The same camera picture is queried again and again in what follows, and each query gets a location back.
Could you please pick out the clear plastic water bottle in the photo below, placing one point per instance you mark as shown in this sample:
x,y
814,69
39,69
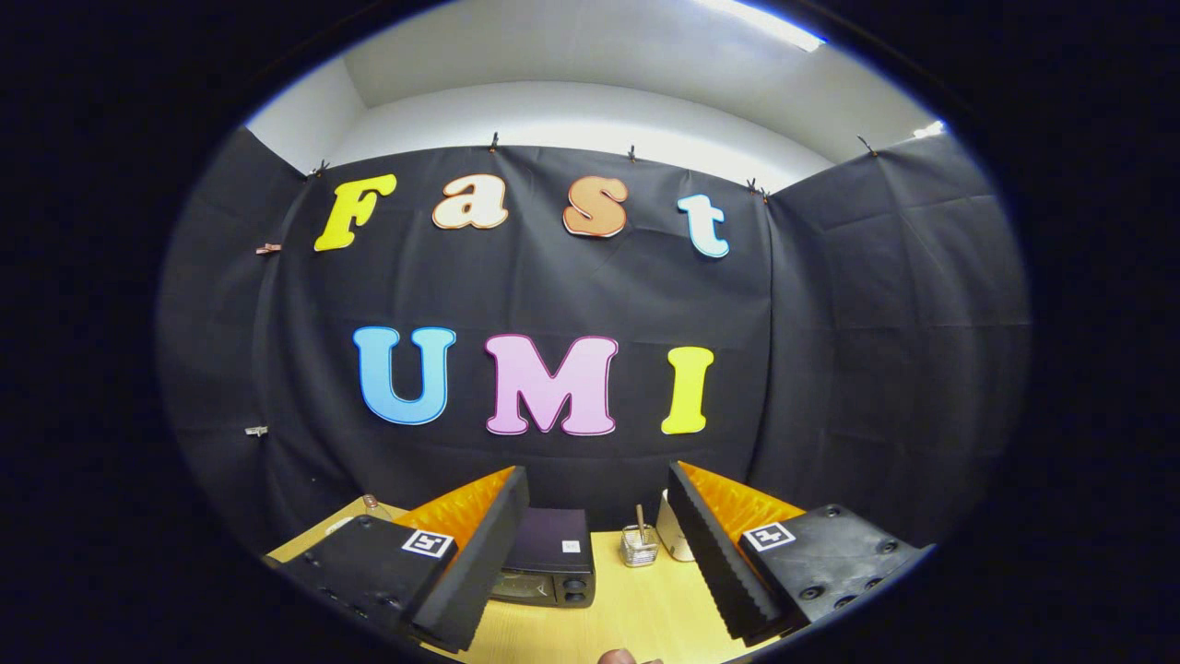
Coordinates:
x,y
373,505

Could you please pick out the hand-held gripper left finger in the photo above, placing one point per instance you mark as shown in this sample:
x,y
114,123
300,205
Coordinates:
x,y
484,563

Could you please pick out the wooden stick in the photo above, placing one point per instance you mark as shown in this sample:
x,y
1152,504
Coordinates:
x,y
639,516

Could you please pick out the black toaster oven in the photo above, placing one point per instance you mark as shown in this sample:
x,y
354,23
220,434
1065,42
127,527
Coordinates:
x,y
553,539

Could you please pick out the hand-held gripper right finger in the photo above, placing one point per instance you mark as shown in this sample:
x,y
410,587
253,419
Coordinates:
x,y
714,563

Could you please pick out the white pop-up toaster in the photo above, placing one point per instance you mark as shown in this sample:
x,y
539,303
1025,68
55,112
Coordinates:
x,y
676,530

